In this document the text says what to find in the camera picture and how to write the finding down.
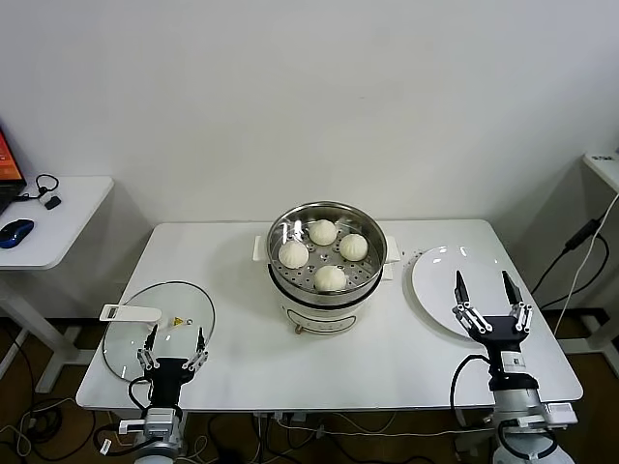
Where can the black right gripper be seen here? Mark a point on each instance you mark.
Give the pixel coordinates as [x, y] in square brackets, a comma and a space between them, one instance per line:
[503, 333]

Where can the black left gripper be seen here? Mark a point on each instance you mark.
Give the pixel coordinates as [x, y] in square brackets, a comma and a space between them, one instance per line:
[167, 379]

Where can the white steamed baozi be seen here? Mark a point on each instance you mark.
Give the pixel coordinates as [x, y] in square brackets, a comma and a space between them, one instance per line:
[330, 279]
[354, 246]
[323, 232]
[293, 254]

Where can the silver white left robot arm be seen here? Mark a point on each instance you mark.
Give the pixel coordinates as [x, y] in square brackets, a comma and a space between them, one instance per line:
[162, 430]

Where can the stainless steel steamer basket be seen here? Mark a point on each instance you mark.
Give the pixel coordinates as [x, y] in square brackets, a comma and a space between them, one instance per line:
[367, 270]

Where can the white round plate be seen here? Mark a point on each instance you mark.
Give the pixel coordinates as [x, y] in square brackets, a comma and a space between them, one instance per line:
[435, 285]

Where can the scattered brown crumbs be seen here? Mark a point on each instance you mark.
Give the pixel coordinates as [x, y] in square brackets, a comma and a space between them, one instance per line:
[418, 253]

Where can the white power strip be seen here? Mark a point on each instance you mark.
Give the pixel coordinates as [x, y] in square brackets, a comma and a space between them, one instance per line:
[285, 415]

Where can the white electric cooker pot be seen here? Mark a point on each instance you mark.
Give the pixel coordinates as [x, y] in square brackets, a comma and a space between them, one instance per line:
[329, 314]

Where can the white side desk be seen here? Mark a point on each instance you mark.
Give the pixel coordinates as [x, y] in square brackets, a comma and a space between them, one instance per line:
[72, 217]

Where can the small black device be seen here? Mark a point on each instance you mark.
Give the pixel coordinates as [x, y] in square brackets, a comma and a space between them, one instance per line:
[52, 202]

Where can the blue computer mouse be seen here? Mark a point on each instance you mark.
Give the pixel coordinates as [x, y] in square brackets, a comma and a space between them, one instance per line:
[15, 232]

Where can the black laptop red screen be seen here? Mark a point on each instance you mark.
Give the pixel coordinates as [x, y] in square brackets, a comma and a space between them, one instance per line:
[6, 169]

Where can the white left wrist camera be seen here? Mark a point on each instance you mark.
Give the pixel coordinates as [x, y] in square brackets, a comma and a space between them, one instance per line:
[131, 425]

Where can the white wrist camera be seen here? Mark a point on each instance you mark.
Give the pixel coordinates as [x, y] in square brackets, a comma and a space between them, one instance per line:
[561, 413]
[131, 425]

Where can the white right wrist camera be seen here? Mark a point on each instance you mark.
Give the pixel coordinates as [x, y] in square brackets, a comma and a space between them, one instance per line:
[561, 413]

